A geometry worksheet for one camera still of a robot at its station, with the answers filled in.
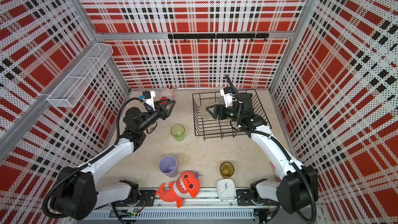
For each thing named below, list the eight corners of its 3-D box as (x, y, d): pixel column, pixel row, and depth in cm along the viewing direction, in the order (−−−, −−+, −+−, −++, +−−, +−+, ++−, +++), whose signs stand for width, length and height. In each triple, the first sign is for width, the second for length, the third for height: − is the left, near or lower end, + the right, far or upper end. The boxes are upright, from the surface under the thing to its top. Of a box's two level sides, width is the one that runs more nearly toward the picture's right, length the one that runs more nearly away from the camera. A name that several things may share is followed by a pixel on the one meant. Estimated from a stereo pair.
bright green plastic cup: (172, 142, 94) (169, 135, 88) (174, 131, 99) (171, 124, 93) (185, 142, 94) (183, 135, 88) (186, 131, 99) (184, 124, 93)
